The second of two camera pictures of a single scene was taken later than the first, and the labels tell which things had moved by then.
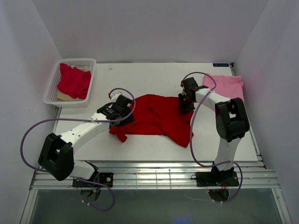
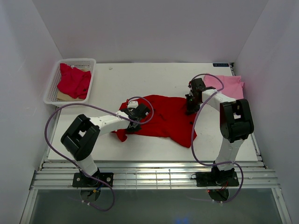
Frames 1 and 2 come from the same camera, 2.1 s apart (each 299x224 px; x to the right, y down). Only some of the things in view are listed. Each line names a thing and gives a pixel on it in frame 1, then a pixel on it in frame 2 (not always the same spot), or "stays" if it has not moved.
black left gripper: (127, 121) to (134, 129)
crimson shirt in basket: (73, 82) stays
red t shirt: (158, 115) stays
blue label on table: (220, 65) stays
